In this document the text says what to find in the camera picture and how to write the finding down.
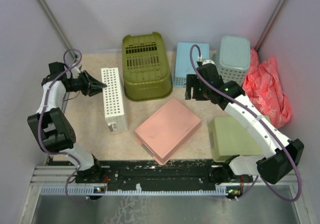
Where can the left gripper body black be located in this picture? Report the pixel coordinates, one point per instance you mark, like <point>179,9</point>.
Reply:
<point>80,84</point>

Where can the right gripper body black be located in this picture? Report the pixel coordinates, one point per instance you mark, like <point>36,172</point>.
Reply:
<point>201,91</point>

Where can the light blue shallow basket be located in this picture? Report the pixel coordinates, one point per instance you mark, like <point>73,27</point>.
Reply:
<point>183,65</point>

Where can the white shallow basket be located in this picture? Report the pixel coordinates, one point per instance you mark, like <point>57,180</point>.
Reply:
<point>114,100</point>

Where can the large olive green container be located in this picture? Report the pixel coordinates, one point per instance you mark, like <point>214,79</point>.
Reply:
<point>145,65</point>

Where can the tall teal perforated basket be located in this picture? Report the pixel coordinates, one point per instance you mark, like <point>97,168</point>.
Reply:
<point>233,59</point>

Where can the light green shallow basket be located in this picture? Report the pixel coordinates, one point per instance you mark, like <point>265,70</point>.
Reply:
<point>229,138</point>

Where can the pink shallow basket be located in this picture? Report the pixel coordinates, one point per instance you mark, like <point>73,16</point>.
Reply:
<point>167,130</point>

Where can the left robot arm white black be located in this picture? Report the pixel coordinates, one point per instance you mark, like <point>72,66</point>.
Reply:
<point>50,127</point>

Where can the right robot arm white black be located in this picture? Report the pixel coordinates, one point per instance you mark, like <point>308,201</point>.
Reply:
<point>280,155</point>

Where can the red plastic bag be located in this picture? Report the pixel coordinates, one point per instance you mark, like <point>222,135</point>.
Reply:
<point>263,86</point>

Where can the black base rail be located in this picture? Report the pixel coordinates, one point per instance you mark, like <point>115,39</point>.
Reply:
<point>199,176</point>

